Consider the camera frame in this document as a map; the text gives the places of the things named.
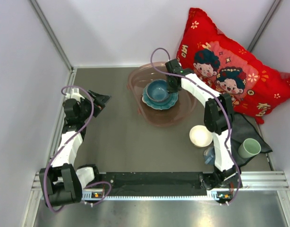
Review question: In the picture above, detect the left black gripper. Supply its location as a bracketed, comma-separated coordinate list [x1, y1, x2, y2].
[78, 89, 111, 121]

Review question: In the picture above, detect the dark blue ceramic bowl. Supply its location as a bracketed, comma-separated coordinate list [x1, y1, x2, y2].
[145, 79, 170, 102]

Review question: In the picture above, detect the teal scalloped ceramic plate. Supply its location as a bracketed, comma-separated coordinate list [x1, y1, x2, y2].
[143, 87, 179, 110]

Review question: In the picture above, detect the white ceramic bowl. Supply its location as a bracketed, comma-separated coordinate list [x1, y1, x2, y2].
[189, 125, 213, 148]

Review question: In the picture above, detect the blue speckled ceramic cup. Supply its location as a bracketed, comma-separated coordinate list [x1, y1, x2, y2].
[203, 147, 215, 165]

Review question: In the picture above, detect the pale green cup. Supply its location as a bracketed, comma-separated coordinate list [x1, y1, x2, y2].
[238, 138, 261, 158]

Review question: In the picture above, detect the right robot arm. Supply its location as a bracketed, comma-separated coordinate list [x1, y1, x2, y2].
[165, 59, 240, 190]

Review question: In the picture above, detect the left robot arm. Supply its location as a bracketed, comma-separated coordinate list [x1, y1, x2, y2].
[39, 87, 111, 210]

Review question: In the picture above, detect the pink translucent plastic bin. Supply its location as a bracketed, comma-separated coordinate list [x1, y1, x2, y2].
[127, 64, 197, 127]

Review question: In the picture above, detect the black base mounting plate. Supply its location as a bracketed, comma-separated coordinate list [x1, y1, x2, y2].
[74, 171, 244, 196]

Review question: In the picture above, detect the red cartoon print pillow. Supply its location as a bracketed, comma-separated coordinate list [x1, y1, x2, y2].
[176, 8, 290, 124]

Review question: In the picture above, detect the dark grey cloth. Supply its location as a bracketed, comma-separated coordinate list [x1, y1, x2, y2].
[230, 113, 273, 167]

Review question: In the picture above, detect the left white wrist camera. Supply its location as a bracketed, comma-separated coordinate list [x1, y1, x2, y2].
[65, 88, 85, 102]

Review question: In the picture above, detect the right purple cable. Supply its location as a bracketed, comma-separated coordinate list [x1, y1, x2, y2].
[151, 48, 242, 205]

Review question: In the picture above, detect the left aluminium corner post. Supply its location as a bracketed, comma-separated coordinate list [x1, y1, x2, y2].
[28, 0, 73, 71]

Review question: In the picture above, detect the aluminium corner post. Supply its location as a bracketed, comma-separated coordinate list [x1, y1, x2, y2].
[247, 0, 282, 52]
[28, 0, 73, 71]

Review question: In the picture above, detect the right aluminium corner post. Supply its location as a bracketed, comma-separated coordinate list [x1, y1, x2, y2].
[247, 0, 282, 52]

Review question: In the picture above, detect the aluminium front frame rail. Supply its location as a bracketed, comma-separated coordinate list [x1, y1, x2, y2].
[31, 171, 290, 201]

